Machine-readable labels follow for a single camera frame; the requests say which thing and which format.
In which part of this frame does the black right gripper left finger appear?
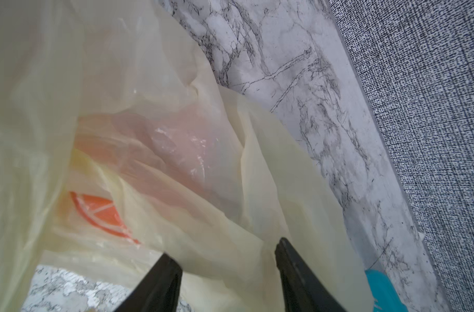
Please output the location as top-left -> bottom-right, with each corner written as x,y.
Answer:
115,253 -> 182,312

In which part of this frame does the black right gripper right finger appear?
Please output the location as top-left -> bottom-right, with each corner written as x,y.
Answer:
275,237 -> 345,312

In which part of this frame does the yellowish printed plastic bag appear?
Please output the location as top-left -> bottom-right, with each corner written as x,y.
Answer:
0,1 -> 373,311

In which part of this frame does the teal plastic basket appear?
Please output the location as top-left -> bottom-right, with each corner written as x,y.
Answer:
366,270 -> 408,312

